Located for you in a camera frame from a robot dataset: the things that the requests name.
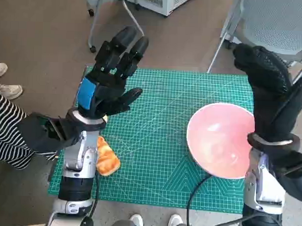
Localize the grey mesh chair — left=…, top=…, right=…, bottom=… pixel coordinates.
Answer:
left=206, top=0, right=302, bottom=84

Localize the green cutting mat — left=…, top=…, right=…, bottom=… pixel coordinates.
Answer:
left=47, top=63, right=258, bottom=215

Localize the white mesh-sided cabinet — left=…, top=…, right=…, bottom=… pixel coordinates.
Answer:
left=124, top=0, right=195, bottom=18

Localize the pink bowl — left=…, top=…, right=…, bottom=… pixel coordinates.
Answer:
left=184, top=101, right=256, bottom=180

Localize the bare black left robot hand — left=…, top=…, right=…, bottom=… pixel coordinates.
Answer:
left=75, top=23, right=150, bottom=121

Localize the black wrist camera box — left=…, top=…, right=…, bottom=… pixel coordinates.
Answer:
left=269, top=149, right=302, bottom=203
left=16, top=112, right=81, bottom=157

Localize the person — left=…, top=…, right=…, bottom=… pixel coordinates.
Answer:
left=0, top=90, right=60, bottom=172

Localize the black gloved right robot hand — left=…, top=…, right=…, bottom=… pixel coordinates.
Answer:
left=230, top=43, right=302, bottom=144

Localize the grey chair with casters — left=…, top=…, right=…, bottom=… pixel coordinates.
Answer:
left=80, top=0, right=147, bottom=55

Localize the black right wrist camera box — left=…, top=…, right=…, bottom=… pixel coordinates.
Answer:
left=269, top=149, right=302, bottom=203

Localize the long braided toy bread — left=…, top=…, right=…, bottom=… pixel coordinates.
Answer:
left=95, top=135, right=122, bottom=177

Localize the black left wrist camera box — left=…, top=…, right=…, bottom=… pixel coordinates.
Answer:
left=16, top=112, right=81, bottom=157

